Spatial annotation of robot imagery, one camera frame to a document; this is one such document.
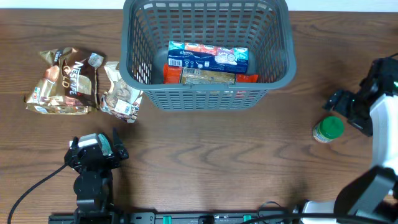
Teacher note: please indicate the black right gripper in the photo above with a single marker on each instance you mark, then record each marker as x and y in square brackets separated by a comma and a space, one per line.
[351, 106]

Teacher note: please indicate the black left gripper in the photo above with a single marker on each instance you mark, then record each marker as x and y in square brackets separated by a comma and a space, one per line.
[74, 155]

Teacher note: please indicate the green lid jar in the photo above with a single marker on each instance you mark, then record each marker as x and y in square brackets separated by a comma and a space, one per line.
[328, 129]

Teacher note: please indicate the orange cracker packet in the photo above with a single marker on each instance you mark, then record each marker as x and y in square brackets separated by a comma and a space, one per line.
[196, 76]

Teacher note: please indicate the Kleenex tissue multipack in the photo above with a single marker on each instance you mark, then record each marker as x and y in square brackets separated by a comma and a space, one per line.
[208, 57]

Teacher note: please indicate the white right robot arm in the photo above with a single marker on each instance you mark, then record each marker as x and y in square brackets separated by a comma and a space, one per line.
[363, 199]

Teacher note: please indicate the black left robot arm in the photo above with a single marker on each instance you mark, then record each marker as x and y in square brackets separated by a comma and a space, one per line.
[94, 194]

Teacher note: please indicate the clear nut mix bag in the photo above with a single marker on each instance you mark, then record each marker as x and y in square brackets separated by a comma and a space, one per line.
[121, 100]

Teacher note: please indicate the gold Nescafe coffee bag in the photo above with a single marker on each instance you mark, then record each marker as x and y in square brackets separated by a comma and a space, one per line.
[69, 84]

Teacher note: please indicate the grey plastic basket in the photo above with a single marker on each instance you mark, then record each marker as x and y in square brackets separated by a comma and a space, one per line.
[261, 26]

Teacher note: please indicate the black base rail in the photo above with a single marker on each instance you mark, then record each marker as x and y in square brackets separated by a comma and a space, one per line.
[167, 218]

